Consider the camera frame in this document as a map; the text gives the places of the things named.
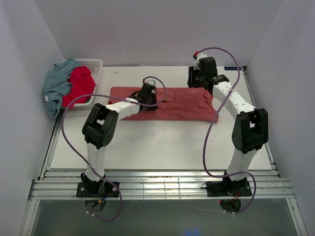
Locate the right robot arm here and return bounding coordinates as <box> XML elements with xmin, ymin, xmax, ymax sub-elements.
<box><xmin>188</xmin><ymin>53</ymin><xmax>268</xmax><ymax>197</ymax></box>

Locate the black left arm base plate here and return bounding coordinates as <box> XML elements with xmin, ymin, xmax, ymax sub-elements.
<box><xmin>76</xmin><ymin>182</ymin><xmax>120</xmax><ymax>199</ymax></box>

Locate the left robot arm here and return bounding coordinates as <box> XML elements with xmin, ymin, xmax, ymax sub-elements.
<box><xmin>81</xmin><ymin>80</ymin><xmax>157</xmax><ymax>197</ymax></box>

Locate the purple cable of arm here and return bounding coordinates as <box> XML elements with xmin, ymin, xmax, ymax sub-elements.
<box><xmin>195</xmin><ymin>47</ymin><xmax>256</xmax><ymax>214</ymax></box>
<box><xmin>61</xmin><ymin>76</ymin><xmax>166</xmax><ymax>222</ymax></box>

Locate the white plastic laundry basket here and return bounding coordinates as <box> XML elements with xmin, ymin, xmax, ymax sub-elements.
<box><xmin>61</xmin><ymin>59</ymin><xmax>103</xmax><ymax>109</ymax></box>

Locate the magenta red t-shirt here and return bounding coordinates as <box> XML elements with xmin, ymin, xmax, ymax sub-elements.
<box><xmin>62</xmin><ymin>66</ymin><xmax>96</xmax><ymax>108</ymax></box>

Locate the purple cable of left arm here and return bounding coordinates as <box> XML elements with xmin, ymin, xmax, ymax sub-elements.
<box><xmin>61</xmin><ymin>76</ymin><xmax>166</xmax><ymax>222</ymax></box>

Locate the blue label sticker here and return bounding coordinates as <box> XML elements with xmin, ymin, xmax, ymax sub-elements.
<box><xmin>224</xmin><ymin>66</ymin><xmax>242</xmax><ymax>71</ymax></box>

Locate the white wrist camera, left arm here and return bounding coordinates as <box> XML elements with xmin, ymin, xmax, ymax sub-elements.
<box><xmin>144</xmin><ymin>79</ymin><xmax>156</xmax><ymax>89</ymax></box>

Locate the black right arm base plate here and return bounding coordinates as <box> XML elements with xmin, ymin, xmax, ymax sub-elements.
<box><xmin>201</xmin><ymin>180</ymin><xmax>252</xmax><ymax>197</ymax></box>

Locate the grey-blue t-shirt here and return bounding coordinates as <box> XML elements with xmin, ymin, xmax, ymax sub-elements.
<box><xmin>43</xmin><ymin>59</ymin><xmax>81</xmax><ymax>118</ymax></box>

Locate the aluminium rail frame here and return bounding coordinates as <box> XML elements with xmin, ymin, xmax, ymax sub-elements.
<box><xmin>20</xmin><ymin>120</ymin><xmax>307</xmax><ymax>236</ymax></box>

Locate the salmon pink t-shirt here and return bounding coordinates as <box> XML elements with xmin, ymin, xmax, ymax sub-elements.
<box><xmin>109</xmin><ymin>86</ymin><xmax>220</xmax><ymax>123</ymax></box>

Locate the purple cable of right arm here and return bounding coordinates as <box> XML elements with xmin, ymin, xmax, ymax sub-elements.
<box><xmin>195</xmin><ymin>47</ymin><xmax>256</xmax><ymax>214</ymax></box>

